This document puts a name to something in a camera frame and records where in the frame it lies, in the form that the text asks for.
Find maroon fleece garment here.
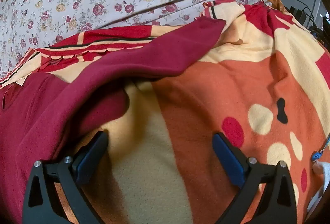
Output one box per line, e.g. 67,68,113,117
1,17,225,223

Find white cloth item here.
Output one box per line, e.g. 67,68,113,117
306,161,330,213

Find red orange patterned blanket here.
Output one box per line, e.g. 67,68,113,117
1,0,329,223

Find blue lanyard cord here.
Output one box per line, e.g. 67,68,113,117
311,133,330,162

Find black cables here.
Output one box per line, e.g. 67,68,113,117
279,0,330,41

